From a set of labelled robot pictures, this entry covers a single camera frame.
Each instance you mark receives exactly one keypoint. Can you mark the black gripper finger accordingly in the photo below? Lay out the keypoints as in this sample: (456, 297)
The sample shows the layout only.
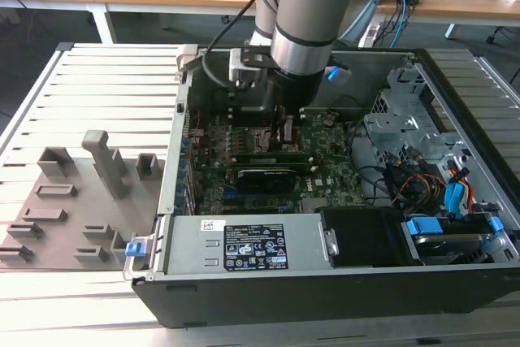
(280, 127)

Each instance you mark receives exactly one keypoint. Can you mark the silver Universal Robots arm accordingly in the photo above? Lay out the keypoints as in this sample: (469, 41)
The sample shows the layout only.
(308, 9)

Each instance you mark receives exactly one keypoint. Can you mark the green RAM stick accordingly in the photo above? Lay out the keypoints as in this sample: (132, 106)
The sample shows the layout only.
(280, 166)

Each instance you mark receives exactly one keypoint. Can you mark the silver coin battery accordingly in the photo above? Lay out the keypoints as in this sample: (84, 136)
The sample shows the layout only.
(329, 122)

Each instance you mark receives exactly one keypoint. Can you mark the black graphics card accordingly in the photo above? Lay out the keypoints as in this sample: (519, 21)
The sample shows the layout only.
(266, 180)

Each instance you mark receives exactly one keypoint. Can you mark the green Dell motherboard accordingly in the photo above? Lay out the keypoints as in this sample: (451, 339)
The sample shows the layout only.
(333, 152)

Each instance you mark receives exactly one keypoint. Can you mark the blue expansion slot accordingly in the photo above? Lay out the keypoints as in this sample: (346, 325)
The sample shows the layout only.
(228, 192)

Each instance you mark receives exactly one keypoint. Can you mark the grey chipset heatsink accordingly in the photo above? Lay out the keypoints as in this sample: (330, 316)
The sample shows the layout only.
(313, 206)

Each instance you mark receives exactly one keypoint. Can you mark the white power strip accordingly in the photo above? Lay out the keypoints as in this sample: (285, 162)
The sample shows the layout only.
(369, 34)

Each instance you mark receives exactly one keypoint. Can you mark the pale grey chair back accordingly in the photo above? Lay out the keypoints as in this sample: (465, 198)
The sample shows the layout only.
(361, 14)

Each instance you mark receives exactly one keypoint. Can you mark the metal disk bay cage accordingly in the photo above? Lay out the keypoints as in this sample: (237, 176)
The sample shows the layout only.
(400, 127)

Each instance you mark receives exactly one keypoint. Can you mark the grey power supply unit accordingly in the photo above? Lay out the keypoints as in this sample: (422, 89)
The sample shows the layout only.
(195, 249)

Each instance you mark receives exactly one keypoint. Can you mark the hard disk in blue carrier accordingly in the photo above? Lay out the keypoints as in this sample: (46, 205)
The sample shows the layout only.
(422, 227)

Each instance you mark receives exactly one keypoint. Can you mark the black and grey PC case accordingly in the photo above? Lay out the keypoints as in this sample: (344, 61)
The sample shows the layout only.
(284, 302)

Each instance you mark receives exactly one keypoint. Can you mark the blue case latch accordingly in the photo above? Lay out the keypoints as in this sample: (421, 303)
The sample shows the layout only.
(135, 249)

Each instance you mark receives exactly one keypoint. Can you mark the grey parts rack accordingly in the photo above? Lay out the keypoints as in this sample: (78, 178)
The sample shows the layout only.
(77, 200)

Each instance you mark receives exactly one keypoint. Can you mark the silver camera mount bracket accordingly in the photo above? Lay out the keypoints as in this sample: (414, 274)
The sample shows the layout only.
(237, 66)

